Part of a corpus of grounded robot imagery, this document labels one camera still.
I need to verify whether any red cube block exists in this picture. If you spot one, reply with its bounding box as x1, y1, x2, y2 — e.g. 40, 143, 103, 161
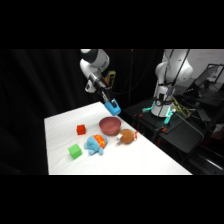
76, 124, 87, 136

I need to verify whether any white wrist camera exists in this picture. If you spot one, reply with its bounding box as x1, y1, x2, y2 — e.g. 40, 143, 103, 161
84, 79, 95, 94

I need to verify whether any brown round plush toy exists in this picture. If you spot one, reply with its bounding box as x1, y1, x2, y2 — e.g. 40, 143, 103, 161
116, 128, 139, 145

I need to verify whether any pink bowl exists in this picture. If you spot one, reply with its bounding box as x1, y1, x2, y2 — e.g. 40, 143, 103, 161
98, 116, 122, 136

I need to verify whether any blue plastic cup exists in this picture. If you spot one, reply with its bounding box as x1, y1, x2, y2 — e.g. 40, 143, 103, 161
103, 98, 122, 117

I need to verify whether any yellow green cable bundle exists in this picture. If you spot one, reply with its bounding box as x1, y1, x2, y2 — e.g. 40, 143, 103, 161
171, 98, 194, 120

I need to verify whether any green cube block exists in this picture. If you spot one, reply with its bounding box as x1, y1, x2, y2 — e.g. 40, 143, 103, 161
67, 143, 83, 160

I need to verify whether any tan wrist bracket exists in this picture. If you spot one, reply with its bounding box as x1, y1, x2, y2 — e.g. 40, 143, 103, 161
104, 70, 117, 88

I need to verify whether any dark tilted monitor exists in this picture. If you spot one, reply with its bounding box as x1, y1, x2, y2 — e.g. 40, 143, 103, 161
194, 63, 224, 92

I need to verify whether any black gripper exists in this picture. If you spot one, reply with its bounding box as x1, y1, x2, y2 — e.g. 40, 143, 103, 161
92, 77, 119, 108

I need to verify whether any blue plush toy orange shell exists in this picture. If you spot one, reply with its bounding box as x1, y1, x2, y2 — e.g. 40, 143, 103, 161
83, 133, 109, 156

